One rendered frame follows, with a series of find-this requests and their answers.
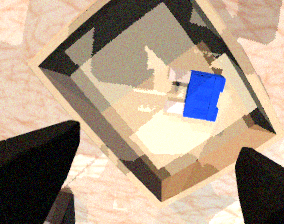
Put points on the grey fuse block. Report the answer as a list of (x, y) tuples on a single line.
[(63, 210)]

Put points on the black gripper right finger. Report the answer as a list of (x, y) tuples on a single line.
[(260, 187)]

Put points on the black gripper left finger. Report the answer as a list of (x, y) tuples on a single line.
[(33, 168)]

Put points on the tan square tray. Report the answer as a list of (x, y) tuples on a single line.
[(109, 69)]

